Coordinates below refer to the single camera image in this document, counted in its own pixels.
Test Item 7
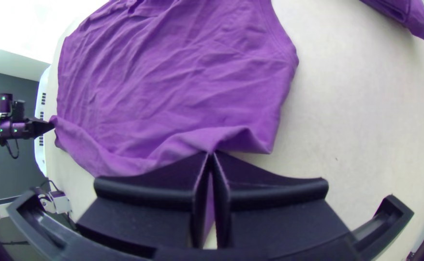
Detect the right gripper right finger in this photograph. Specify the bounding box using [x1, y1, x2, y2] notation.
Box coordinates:
[211, 151, 351, 251]

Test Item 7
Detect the black folded garment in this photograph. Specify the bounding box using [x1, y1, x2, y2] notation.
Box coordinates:
[358, 0, 424, 42]

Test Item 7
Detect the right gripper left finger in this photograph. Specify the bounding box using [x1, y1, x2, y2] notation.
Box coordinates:
[75, 152, 211, 251]

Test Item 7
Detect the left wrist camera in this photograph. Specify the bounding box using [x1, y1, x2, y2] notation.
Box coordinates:
[12, 100, 27, 120]

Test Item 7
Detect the white laundry basket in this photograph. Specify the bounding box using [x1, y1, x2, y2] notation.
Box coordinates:
[33, 65, 58, 177]

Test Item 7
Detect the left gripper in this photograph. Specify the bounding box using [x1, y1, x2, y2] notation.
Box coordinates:
[14, 117, 56, 141]

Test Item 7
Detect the dark t-shirt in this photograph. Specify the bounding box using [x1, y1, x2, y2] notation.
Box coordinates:
[49, 0, 300, 178]

